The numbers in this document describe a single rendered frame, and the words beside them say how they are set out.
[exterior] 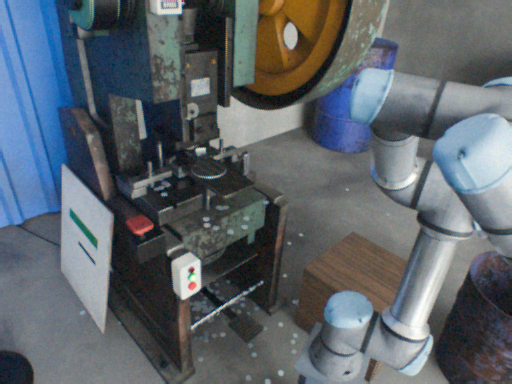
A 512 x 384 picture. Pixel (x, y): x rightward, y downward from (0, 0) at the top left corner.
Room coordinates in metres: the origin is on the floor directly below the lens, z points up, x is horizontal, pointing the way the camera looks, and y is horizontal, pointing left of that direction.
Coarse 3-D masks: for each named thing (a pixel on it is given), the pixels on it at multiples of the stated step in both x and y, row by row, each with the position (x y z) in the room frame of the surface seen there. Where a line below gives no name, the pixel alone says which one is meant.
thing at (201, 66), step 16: (192, 48) 1.24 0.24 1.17; (208, 48) 1.28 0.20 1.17; (192, 64) 1.19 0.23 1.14; (208, 64) 1.23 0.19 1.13; (192, 80) 1.19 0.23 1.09; (208, 80) 1.23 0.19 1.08; (192, 96) 1.19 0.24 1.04; (208, 96) 1.23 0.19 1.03; (192, 112) 1.16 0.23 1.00; (208, 112) 1.23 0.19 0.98; (176, 128) 1.18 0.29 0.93; (192, 128) 1.16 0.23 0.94; (208, 128) 1.19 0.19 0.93
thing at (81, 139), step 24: (72, 120) 1.33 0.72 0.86; (72, 144) 1.37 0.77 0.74; (96, 144) 1.27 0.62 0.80; (72, 168) 1.42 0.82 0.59; (96, 168) 1.24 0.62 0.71; (96, 192) 1.26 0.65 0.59; (120, 216) 1.12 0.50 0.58; (120, 240) 1.16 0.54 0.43; (168, 240) 0.94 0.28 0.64; (120, 264) 1.22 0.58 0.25; (144, 264) 1.01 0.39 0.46; (168, 264) 0.90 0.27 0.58; (120, 288) 1.23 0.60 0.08; (144, 288) 1.07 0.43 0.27; (168, 288) 0.92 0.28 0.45; (120, 312) 1.14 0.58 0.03; (144, 312) 1.07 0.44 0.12; (168, 312) 0.93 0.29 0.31; (144, 336) 1.02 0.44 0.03; (168, 336) 0.96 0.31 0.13; (168, 360) 0.92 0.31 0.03
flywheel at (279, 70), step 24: (264, 0) 1.49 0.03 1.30; (288, 0) 1.46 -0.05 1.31; (312, 0) 1.39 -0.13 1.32; (336, 0) 1.28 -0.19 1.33; (264, 24) 1.54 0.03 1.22; (312, 24) 1.38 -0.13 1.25; (336, 24) 1.27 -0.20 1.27; (264, 48) 1.53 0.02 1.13; (288, 48) 1.48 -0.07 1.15; (312, 48) 1.37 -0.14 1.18; (336, 48) 1.29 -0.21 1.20; (264, 72) 1.52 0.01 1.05; (288, 72) 1.42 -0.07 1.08; (312, 72) 1.32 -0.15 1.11
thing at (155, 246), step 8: (144, 232) 0.88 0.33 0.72; (152, 232) 0.90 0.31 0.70; (160, 232) 0.90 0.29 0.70; (128, 240) 0.87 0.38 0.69; (136, 240) 0.85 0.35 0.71; (144, 240) 0.86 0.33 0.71; (152, 240) 0.86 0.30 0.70; (160, 240) 0.88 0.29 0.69; (136, 248) 0.83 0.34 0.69; (144, 248) 0.84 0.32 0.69; (152, 248) 0.86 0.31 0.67; (160, 248) 0.88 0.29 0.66; (136, 256) 0.84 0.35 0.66; (144, 256) 0.84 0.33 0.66; (152, 256) 0.86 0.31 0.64; (160, 256) 0.91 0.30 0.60; (160, 264) 0.91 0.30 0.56
